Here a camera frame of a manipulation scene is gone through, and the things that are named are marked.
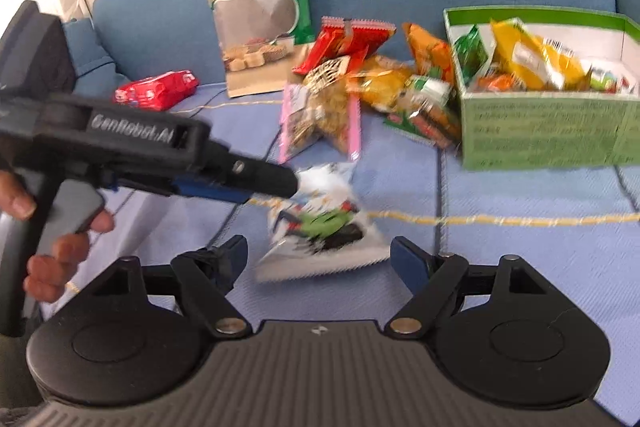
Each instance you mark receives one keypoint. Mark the yellow crinkled snack packet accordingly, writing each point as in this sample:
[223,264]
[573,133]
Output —
[380,84]

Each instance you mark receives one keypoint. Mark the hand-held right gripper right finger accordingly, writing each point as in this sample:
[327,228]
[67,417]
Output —
[407,264]

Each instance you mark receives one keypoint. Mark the blue checked blanket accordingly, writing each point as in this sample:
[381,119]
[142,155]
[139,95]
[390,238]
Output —
[525,247]

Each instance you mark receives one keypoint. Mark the green candy packet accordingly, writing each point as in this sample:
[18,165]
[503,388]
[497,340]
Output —
[470,52]

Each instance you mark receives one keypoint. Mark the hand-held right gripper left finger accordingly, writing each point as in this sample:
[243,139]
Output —
[235,257]

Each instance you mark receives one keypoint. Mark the blue cushion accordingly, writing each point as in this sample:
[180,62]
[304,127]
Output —
[87,52]

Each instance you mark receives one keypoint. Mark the white cartoon snack packet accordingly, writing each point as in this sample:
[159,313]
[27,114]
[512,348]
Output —
[320,227]

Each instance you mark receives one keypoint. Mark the person's left hand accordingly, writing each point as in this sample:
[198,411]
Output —
[55,267]

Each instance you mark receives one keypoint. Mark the red nut bar packet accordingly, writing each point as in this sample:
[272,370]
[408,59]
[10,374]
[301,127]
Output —
[360,38]

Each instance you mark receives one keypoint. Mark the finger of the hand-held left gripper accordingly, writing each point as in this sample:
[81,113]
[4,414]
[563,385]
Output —
[260,179]
[210,193]

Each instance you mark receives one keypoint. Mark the clear orange print snack packet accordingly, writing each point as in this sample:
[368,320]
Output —
[497,83]

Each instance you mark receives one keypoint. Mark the white red green snack packet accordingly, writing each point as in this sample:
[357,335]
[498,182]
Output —
[607,79]

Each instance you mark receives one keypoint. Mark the red wrapped snack packet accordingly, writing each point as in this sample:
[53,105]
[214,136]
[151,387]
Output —
[160,89]

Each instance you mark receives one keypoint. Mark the green cardboard box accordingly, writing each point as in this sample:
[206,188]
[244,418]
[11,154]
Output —
[540,132]

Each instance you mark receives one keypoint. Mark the pink-edged clear snack packet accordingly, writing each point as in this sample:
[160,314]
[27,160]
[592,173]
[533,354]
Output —
[320,117]

